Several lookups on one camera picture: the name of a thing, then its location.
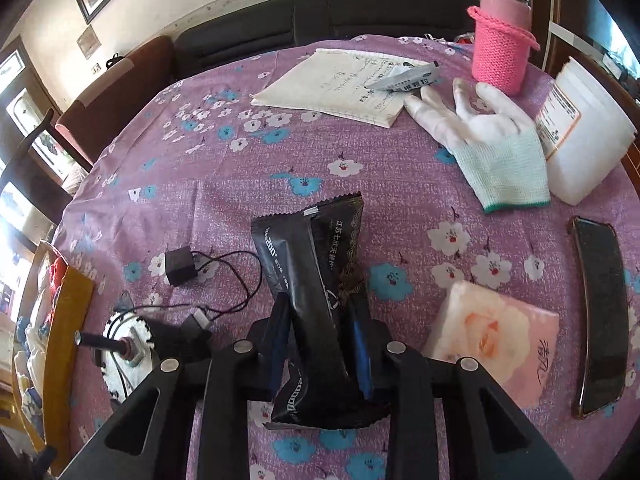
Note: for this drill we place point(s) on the yellow cardboard box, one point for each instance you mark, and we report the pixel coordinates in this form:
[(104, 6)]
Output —
[(70, 320)]

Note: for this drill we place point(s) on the stack of white papers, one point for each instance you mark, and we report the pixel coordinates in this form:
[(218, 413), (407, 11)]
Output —
[(325, 85)]

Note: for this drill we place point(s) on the grey sachet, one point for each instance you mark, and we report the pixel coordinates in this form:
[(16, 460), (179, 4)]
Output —
[(405, 80)]

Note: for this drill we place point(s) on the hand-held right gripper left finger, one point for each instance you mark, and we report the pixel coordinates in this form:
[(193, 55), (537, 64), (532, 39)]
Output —
[(277, 355)]

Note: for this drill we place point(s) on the white work glove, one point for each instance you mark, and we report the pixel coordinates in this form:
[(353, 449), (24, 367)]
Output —
[(500, 160)]

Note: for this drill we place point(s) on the black sofa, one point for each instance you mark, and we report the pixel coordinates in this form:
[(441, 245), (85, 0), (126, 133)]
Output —
[(250, 30)]

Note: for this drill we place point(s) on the wooden glass cabinet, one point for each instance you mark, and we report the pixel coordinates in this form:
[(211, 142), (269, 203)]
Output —
[(560, 5)]

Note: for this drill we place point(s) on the brown cushioned chair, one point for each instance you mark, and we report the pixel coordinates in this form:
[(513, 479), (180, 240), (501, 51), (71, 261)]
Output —
[(120, 90)]

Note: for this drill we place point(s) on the red plastic bag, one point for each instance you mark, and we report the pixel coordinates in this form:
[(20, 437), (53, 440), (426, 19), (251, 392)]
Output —
[(57, 272)]

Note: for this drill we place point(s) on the wall switch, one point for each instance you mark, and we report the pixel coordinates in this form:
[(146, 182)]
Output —
[(96, 67)]

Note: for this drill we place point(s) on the wall plaque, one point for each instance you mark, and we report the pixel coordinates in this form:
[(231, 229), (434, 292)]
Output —
[(90, 41)]

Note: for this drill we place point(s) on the purple floral tablecloth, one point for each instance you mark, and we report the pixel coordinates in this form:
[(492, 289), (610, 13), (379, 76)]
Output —
[(225, 170)]

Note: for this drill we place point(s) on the bottle with pink knitted sleeve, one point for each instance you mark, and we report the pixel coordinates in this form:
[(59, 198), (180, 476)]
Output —
[(500, 50)]

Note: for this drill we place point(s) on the white plastic jar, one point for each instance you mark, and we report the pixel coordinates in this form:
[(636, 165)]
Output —
[(585, 150)]

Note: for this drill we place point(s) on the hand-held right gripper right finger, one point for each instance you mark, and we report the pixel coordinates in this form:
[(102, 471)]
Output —
[(360, 355)]

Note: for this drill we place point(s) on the rose print tissue pack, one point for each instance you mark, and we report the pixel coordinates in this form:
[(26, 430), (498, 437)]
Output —
[(490, 335)]

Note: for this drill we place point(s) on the black electric motor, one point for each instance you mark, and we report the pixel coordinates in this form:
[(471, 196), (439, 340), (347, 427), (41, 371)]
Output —
[(122, 350)]

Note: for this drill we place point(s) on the black smartphone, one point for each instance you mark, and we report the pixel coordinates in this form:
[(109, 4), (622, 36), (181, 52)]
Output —
[(600, 320)]

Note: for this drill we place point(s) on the black snack packet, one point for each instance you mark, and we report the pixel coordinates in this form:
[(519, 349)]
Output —
[(320, 280)]

